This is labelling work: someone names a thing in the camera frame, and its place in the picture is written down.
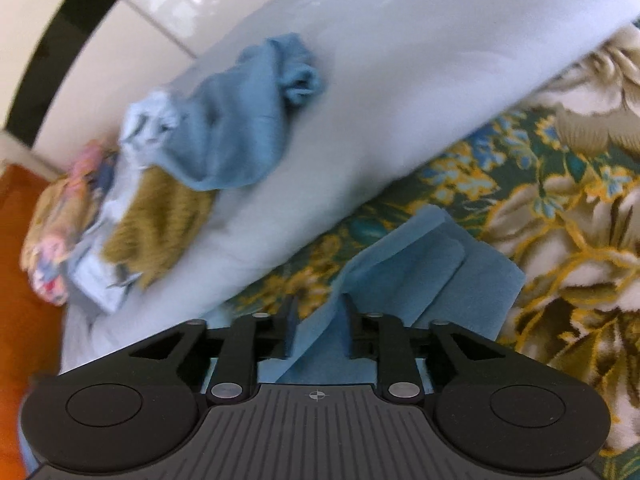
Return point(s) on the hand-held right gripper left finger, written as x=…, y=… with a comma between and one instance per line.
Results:
x=291, y=330

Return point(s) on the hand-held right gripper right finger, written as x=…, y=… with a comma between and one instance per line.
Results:
x=350, y=330

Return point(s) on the light blue soft garment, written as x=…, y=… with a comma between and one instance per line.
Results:
x=425, y=270

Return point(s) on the mustard yellow garment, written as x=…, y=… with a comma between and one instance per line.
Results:
x=155, y=225

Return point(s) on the blue-grey crumpled garment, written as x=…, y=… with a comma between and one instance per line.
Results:
x=235, y=125

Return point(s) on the pale grey-blue flowered duvet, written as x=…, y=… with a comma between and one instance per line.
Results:
x=400, y=85

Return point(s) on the green floral bedspread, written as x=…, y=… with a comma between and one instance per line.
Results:
x=575, y=210

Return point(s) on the light blue patterned garment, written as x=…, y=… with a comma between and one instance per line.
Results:
x=145, y=120

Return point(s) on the folded colourful floral quilt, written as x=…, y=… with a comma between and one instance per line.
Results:
x=50, y=225

